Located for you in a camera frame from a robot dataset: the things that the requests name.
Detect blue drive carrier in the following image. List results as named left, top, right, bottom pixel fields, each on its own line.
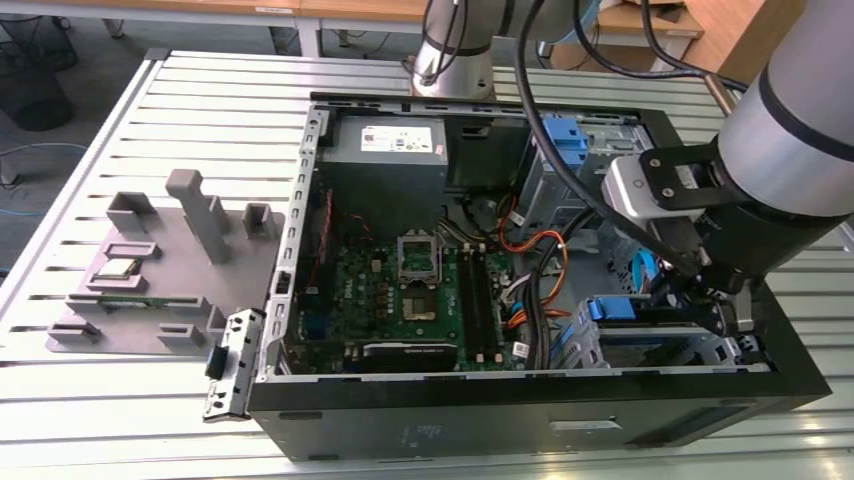
left=541, top=117, right=589, bottom=171

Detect CPU socket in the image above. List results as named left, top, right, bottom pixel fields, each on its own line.
left=398, top=280, right=442, bottom=322

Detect metal socket cover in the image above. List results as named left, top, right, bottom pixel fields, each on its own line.
left=396, top=230, right=446, bottom=282

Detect green RAM stick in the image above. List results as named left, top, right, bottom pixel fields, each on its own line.
left=97, top=297, right=167, bottom=310

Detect orange red wire bundle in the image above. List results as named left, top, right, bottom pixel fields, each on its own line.
left=496, top=227, right=576, bottom=332

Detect green motherboard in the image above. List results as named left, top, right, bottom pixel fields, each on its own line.
left=292, top=227, right=534, bottom=374

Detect black graphics card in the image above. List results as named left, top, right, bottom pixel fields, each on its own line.
left=342, top=339, right=461, bottom=374

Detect silver disk bay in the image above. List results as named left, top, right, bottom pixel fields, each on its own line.
left=565, top=293, right=761, bottom=371

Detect yellow black wire bundle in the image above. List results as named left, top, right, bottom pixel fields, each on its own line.
left=436, top=215, right=498, bottom=246

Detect black PC case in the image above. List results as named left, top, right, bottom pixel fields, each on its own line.
left=245, top=89, right=835, bottom=462

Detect silver drive cage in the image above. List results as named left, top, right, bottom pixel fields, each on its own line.
left=518, top=115, right=672, bottom=237

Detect silver card retention bracket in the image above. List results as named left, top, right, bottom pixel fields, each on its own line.
left=201, top=308, right=268, bottom=425

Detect wooden desk white legs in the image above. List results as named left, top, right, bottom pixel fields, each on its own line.
left=532, top=0, right=705, bottom=76

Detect grey power supply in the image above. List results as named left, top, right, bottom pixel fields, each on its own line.
left=317, top=115, right=452, bottom=236

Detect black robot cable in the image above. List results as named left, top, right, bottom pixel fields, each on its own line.
left=512, top=0, right=708, bottom=274
left=572, top=0, right=752, bottom=94

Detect black camera bracket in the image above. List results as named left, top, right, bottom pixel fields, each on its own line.
left=636, top=144, right=729, bottom=211

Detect black cable bundle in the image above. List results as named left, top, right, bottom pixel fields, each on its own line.
left=516, top=207, right=601, bottom=371

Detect long grey desk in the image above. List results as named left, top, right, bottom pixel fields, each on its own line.
left=0, top=0, right=432, bottom=60

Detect black RAM slot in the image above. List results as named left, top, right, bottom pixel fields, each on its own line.
left=457, top=242, right=486, bottom=365
left=474, top=242, right=506, bottom=365

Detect silver CPU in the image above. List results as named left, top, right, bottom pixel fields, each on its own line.
left=90, top=258, right=142, bottom=284

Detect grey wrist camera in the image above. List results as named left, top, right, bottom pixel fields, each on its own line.
left=598, top=154, right=679, bottom=224

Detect grey parts rack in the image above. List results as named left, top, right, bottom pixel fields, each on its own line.
left=42, top=168, right=286, bottom=357

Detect wooden cabinet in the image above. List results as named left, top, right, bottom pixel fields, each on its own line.
left=689, top=0, right=812, bottom=81

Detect blue data wire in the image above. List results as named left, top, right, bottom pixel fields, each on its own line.
left=628, top=247, right=668, bottom=297

